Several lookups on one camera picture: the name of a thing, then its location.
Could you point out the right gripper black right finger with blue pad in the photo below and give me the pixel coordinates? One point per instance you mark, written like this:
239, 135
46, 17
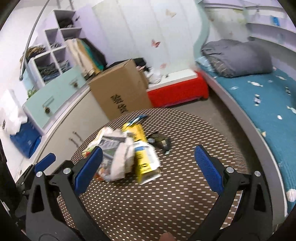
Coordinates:
243, 208

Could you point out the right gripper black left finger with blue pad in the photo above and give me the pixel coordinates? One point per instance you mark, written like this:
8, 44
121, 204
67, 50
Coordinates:
55, 211

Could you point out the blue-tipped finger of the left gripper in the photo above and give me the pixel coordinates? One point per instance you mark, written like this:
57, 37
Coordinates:
28, 176

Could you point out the white paper trash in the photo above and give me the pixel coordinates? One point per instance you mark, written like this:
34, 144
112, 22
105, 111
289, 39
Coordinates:
118, 154

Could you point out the yellow snack bag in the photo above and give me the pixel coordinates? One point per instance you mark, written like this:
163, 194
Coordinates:
147, 161

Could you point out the dark green snack wrapper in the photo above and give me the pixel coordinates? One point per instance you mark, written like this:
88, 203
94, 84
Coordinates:
160, 141

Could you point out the blue storage bag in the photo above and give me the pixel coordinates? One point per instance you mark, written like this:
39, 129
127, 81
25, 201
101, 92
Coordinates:
27, 139

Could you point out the mint green drawer cabinet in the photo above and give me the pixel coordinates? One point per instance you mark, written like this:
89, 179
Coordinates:
42, 107

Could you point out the brown polka dot tablecloth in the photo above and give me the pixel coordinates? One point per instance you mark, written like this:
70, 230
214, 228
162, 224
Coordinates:
179, 200

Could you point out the white cubby shelf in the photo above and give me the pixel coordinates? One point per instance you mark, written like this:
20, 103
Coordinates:
60, 25

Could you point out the blue white wrapper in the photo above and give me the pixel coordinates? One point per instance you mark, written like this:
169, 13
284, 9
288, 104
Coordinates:
137, 119

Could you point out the large cardboard box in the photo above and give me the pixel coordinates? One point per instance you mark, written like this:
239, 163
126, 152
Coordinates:
120, 90

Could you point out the hanging clothes pile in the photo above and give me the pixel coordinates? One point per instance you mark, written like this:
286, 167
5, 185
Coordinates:
89, 59

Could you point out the teal quilted bed mattress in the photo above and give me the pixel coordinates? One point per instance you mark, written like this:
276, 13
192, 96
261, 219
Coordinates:
269, 101

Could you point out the small cardboard box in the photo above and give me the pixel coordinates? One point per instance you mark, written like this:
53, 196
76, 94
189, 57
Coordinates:
144, 79

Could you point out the white plastic bag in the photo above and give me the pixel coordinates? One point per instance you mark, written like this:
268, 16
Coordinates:
153, 76

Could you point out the red storage bench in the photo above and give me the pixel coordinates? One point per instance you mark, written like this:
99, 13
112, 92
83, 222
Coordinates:
177, 88

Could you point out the folded grey blanket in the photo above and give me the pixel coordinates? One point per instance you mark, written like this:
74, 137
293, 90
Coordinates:
231, 58

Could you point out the white bed frame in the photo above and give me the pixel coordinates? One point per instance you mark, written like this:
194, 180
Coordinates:
262, 150

